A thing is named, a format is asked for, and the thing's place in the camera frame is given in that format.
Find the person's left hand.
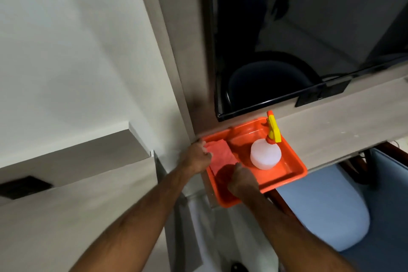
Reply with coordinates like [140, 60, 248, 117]
[178, 139, 213, 175]

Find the black television screen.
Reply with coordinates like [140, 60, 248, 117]
[199, 0, 408, 122]

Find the person's right forearm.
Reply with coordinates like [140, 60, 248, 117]
[245, 185, 354, 272]

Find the person's left forearm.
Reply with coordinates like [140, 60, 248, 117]
[68, 166, 192, 272]

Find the white spray bottle yellow trigger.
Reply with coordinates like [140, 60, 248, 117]
[250, 110, 283, 171]

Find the beige wall-mounted shelf desk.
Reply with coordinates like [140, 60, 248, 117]
[130, 0, 408, 210]

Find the black wall outlet plate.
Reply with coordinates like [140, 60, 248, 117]
[295, 79, 351, 108]
[0, 175, 53, 201]

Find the orange plastic tray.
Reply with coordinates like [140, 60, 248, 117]
[201, 117, 309, 209]

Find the orange cleaning cloth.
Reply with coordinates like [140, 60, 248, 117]
[204, 139, 240, 180]

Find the blue upholstered wooden chair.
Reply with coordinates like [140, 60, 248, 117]
[264, 147, 408, 272]

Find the person's right hand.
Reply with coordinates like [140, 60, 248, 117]
[227, 162, 259, 199]

